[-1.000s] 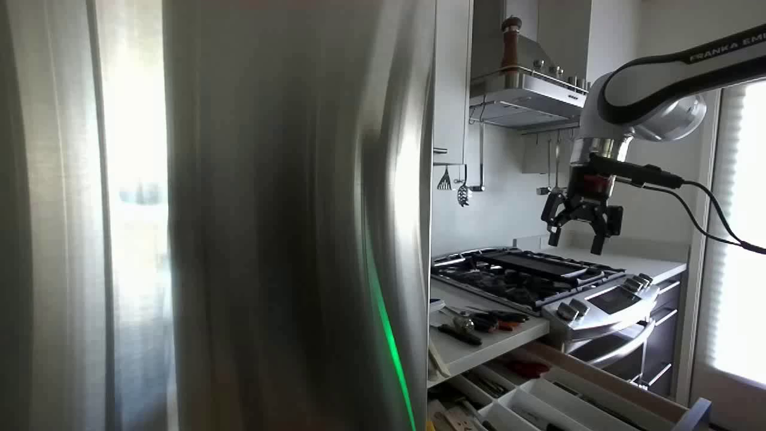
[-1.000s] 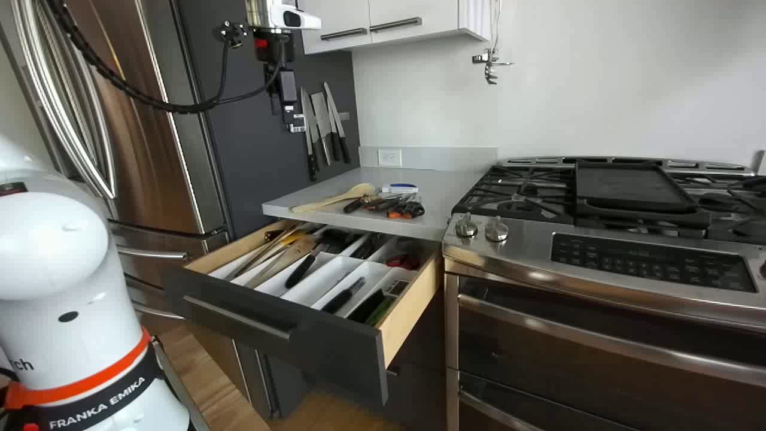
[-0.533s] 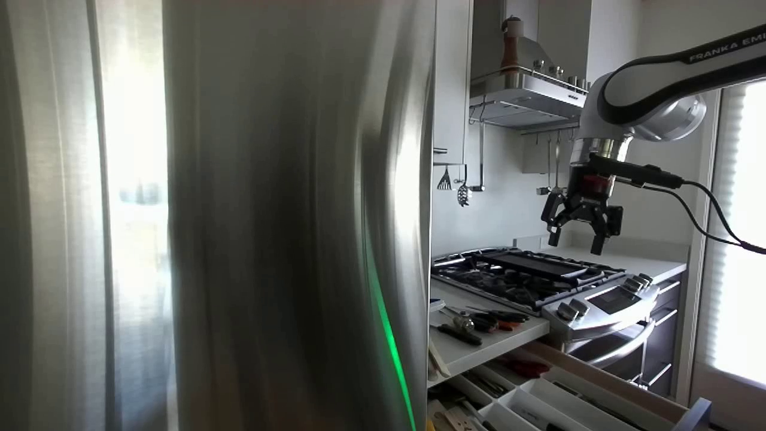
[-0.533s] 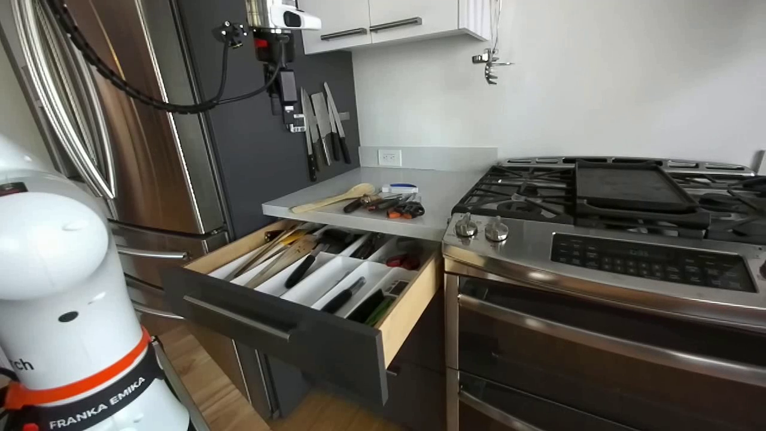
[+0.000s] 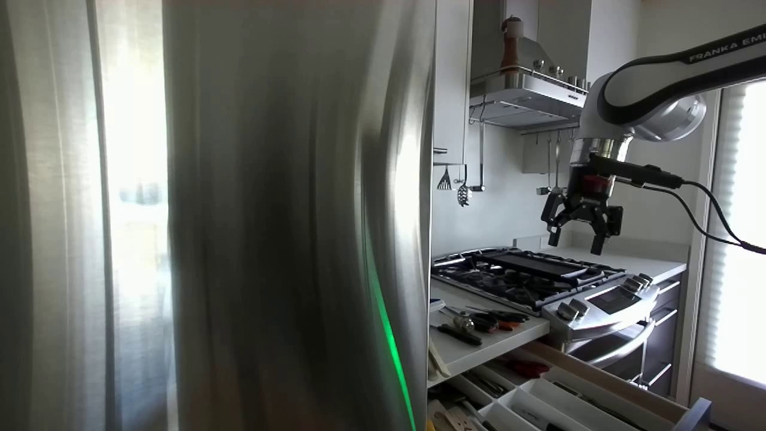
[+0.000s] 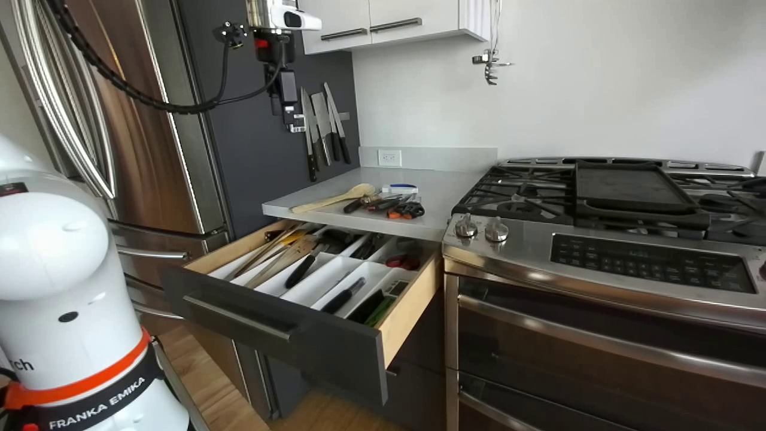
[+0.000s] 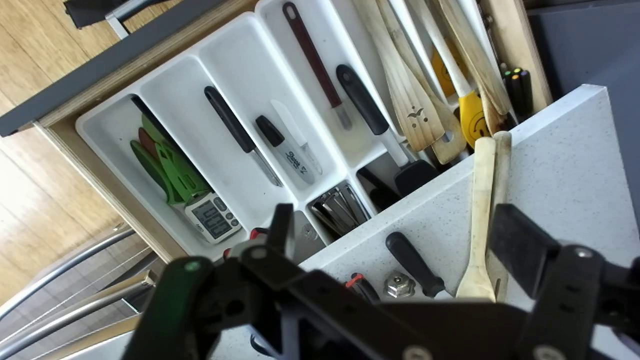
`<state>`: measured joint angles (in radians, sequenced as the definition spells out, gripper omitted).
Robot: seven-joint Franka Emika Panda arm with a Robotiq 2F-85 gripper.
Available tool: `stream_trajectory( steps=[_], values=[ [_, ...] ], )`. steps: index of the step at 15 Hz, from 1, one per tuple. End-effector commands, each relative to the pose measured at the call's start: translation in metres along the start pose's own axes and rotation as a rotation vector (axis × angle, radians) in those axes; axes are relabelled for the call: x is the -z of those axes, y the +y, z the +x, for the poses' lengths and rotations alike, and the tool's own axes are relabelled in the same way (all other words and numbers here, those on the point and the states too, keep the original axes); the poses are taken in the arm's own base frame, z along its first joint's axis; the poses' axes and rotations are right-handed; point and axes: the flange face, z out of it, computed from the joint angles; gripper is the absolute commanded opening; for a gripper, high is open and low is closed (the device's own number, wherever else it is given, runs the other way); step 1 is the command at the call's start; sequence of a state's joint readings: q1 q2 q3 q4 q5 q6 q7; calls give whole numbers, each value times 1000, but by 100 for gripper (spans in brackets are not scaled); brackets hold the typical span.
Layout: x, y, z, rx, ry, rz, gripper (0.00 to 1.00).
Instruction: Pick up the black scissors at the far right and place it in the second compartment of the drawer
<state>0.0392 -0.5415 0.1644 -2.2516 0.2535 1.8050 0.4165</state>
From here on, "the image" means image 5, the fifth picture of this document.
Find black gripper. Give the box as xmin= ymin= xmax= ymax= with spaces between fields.
xmin=541 ymin=163 xmax=626 ymax=260

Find wooden drawer with grey front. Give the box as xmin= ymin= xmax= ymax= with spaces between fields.
xmin=426 ymin=343 xmax=716 ymax=431

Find hanging metal ladle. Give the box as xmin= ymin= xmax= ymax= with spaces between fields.
xmin=535 ymin=131 xmax=564 ymax=198

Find black stove griddle plate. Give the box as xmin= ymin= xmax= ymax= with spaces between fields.
xmin=475 ymin=248 xmax=594 ymax=282

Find stainless steel gas range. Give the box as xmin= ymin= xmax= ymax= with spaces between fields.
xmin=431 ymin=248 xmax=690 ymax=398

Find stainless steel range hood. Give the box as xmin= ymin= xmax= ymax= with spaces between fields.
xmin=468 ymin=0 xmax=594 ymax=134

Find window with white blinds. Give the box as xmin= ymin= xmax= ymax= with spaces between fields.
xmin=700 ymin=79 xmax=766 ymax=385

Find brown wooden pepper mill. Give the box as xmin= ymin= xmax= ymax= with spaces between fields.
xmin=497 ymin=14 xmax=525 ymax=79

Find white cutlery organizer tray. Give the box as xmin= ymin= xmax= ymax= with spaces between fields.
xmin=428 ymin=370 xmax=680 ymax=431

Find white upper cabinet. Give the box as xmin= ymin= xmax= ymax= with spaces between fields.
xmin=434 ymin=0 xmax=474 ymax=165

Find stainless steel refrigerator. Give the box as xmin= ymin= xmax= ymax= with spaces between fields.
xmin=0 ymin=0 xmax=437 ymax=431

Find red handled scissors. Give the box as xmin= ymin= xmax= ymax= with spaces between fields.
xmin=510 ymin=357 xmax=553 ymax=382

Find black handled knife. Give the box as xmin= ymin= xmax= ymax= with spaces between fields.
xmin=434 ymin=318 xmax=486 ymax=347

